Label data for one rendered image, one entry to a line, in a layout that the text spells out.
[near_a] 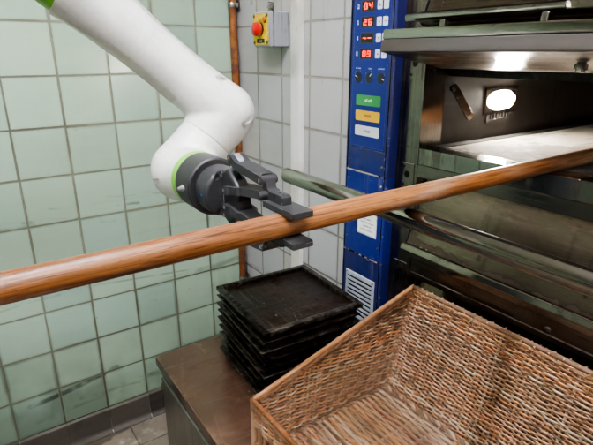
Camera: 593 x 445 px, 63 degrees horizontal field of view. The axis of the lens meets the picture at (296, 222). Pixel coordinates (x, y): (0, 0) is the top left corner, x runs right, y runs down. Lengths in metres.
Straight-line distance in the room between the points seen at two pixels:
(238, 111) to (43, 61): 0.93
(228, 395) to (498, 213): 0.78
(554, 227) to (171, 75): 0.76
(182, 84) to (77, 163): 0.92
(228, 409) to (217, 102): 0.74
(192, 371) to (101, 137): 0.82
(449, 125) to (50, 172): 1.21
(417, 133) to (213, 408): 0.82
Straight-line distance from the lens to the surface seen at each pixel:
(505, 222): 1.11
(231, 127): 0.87
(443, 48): 0.96
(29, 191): 1.73
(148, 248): 0.52
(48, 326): 1.90
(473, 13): 0.99
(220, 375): 1.37
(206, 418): 1.25
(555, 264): 0.61
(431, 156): 1.18
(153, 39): 0.87
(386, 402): 1.28
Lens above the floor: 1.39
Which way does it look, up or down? 19 degrees down
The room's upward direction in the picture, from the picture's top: straight up
